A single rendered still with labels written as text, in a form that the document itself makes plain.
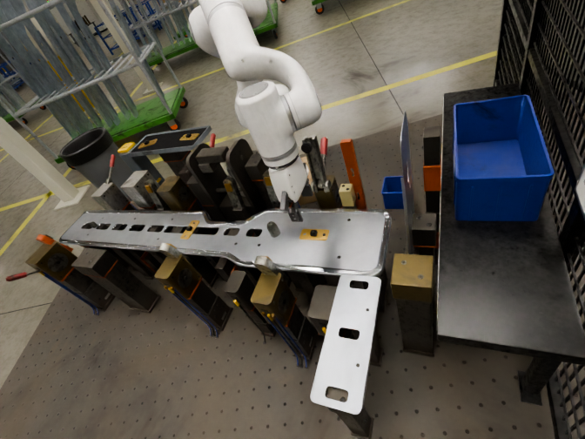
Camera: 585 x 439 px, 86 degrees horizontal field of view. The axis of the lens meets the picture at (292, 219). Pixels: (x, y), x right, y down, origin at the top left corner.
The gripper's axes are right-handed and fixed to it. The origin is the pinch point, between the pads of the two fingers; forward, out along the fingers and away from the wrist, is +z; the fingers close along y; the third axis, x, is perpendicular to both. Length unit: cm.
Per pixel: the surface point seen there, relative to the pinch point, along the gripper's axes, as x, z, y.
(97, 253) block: -79, 9, 15
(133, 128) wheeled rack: -353, 84, -233
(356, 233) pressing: 11.9, 12.0, -1.2
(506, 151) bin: 48, 9, -28
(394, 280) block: 24.2, 6.0, 16.3
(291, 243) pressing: -6.2, 12.0, 3.5
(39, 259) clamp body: -102, 6, 22
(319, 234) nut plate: 1.6, 11.7, 0.1
